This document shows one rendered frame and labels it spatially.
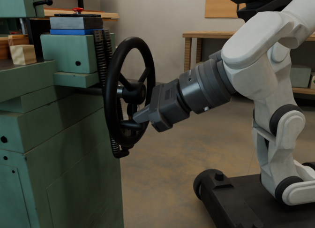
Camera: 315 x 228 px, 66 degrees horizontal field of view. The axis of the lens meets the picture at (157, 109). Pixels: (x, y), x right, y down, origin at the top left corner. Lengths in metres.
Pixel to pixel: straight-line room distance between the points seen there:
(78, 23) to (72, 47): 0.06
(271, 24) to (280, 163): 0.82
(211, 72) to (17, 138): 0.44
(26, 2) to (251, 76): 0.60
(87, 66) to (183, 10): 3.44
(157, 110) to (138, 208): 1.07
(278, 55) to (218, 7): 2.94
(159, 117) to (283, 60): 0.60
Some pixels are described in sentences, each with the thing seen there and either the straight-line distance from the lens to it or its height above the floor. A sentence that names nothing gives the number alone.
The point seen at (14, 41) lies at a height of 0.94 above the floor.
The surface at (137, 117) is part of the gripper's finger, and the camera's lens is 0.53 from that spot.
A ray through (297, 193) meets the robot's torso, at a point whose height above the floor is 0.30.
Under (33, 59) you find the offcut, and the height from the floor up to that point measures 0.91.
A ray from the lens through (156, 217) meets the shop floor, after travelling 1.43.
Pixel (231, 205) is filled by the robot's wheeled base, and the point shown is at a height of 0.19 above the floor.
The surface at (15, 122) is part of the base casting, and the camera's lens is 0.60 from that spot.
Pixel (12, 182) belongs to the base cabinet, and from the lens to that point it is 0.70.
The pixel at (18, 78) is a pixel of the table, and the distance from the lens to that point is 0.59.
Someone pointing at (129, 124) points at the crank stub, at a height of 0.77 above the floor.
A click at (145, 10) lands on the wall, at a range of 4.26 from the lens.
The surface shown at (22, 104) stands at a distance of 0.60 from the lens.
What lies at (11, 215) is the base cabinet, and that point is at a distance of 0.79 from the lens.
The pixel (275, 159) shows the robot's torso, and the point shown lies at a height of 0.46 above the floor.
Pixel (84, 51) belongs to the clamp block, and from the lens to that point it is 0.61.
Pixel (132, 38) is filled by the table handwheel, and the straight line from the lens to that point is 0.61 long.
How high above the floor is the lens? 0.99
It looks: 20 degrees down
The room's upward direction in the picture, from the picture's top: straight up
